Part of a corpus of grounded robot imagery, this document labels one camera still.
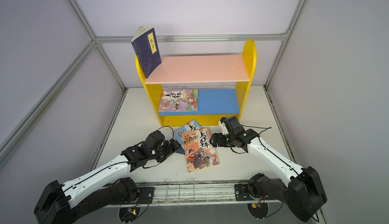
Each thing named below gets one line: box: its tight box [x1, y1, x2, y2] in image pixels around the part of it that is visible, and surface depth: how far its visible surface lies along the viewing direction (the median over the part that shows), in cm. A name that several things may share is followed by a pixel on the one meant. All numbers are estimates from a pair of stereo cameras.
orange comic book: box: [181, 127, 220, 173], surface depth 87 cm
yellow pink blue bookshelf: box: [135, 39, 257, 128], surface depth 88 cm
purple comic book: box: [159, 89, 199, 112], surface depth 94 cm
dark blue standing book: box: [130, 26, 162, 79], surface depth 66 cm
